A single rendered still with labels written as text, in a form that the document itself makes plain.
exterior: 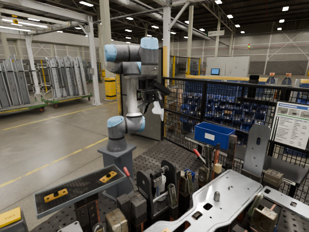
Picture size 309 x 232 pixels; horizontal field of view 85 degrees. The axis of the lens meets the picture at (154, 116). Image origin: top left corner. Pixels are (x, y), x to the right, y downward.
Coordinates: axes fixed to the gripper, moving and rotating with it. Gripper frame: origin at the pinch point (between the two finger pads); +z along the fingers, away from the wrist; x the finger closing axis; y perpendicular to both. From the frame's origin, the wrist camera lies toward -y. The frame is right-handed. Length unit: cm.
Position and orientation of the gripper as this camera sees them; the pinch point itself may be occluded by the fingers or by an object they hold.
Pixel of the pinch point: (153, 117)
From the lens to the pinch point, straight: 82.8
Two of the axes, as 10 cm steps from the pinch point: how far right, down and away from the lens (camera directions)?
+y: -7.9, 1.8, -5.9
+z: 0.0, 9.6, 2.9
